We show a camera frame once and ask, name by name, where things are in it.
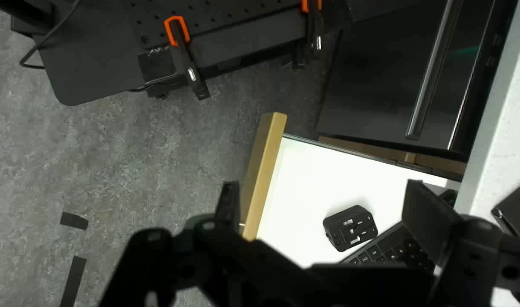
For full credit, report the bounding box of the black perforated mounting board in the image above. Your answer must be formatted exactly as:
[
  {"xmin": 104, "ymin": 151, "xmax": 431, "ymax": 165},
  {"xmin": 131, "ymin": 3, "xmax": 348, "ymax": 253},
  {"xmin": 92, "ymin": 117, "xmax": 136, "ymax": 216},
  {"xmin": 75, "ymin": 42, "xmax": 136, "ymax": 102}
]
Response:
[{"xmin": 121, "ymin": 0, "xmax": 343, "ymax": 88}]

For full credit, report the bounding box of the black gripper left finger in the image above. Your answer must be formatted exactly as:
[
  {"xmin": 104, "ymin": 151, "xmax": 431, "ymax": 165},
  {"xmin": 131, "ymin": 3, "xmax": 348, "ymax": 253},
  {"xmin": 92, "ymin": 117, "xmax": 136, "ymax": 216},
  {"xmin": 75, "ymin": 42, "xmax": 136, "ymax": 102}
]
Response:
[{"xmin": 211, "ymin": 180, "xmax": 242, "ymax": 226}]

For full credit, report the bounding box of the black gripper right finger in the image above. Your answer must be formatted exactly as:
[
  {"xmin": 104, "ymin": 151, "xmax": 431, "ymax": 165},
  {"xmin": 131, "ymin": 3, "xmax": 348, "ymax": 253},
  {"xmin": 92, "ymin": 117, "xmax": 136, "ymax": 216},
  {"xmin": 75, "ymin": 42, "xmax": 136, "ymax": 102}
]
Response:
[{"xmin": 402, "ymin": 178, "xmax": 460, "ymax": 269}]

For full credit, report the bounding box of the white drawer with wooden front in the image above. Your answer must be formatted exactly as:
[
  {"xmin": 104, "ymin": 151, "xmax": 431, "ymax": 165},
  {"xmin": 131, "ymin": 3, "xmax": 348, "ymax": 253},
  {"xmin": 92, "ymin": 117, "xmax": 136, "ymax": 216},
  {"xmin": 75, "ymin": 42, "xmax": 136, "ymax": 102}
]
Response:
[{"xmin": 237, "ymin": 110, "xmax": 469, "ymax": 269}]

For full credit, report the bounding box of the small black remote control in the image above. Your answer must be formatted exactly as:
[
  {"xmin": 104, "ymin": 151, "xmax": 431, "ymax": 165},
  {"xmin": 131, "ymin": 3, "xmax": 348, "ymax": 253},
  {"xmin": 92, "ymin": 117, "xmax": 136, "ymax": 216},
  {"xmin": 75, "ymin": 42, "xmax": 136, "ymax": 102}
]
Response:
[{"xmin": 320, "ymin": 202, "xmax": 380, "ymax": 253}]

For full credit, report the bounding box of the orange black clamp with label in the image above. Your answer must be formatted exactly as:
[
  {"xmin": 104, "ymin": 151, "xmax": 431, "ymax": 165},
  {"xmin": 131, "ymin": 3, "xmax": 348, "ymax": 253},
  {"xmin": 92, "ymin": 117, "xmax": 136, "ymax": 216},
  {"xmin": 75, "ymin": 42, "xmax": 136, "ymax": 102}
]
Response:
[{"xmin": 160, "ymin": 13, "xmax": 211, "ymax": 102}]

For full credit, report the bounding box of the white desk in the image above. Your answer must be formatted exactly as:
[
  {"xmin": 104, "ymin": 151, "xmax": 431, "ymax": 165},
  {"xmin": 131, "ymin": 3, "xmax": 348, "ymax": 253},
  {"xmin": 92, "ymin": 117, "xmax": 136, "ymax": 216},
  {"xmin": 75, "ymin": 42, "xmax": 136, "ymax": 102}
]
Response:
[{"xmin": 452, "ymin": 0, "xmax": 520, "ymax": 307}]

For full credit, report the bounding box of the black keyboard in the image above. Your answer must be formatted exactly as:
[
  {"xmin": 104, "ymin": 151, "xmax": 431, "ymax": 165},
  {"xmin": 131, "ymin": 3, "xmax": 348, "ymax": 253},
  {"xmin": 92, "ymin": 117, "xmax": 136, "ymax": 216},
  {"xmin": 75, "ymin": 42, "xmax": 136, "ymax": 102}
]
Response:
[{"xmin": 337, "ymin": 219, "xmax": 438, "ymax": 276}]

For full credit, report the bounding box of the black cabinet with metal rails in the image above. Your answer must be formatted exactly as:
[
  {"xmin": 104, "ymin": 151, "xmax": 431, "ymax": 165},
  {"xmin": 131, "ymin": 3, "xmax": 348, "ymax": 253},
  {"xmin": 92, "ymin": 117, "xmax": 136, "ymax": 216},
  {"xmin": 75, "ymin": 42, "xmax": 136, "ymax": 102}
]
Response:
[{"xmin": 314, "ymin": 0, "xmax": 520, "ymax": 161}]

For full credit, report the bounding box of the black cable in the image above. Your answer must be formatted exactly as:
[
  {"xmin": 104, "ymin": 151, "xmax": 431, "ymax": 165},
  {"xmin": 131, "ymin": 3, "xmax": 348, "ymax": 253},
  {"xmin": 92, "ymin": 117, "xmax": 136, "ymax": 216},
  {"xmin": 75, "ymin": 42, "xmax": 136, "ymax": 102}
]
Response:
[{"xmin": 19, "ymin": 0, "xmax": 83, "ymax": 71}]

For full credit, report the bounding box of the long black tape strip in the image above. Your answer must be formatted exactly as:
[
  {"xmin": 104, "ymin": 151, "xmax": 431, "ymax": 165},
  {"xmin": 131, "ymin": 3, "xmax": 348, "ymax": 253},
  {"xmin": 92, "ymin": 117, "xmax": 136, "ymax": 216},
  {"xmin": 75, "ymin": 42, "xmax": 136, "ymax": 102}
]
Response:
[{"xmin": 58, "ymin": 253, "xmax": 88, "ymax": 307}]

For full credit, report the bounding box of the flat black device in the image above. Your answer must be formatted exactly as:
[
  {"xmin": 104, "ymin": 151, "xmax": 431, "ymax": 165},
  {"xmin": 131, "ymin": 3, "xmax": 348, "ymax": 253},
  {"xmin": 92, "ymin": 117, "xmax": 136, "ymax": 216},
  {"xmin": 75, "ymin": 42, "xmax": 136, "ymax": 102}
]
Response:
[{"xmin": 489, "ymin": 175, "xmax": 520, "ymax": 240}]

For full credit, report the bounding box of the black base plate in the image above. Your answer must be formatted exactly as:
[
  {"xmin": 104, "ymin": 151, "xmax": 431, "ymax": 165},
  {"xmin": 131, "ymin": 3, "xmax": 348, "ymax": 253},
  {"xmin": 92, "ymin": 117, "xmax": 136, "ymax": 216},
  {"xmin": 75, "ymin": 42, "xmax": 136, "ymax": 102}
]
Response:
[{"xmin": 8, "ymin": 0, "xmax": 153, "ymax": 107}]

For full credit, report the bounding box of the short black tape strip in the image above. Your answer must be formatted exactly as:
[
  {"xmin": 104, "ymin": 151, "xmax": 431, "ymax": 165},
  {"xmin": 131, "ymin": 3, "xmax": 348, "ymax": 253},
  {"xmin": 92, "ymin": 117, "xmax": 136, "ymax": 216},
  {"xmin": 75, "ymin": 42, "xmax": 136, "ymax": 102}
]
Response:
[{"xmin": 58, "ymin": 209, "xmax": 90, "ymax": 231}]

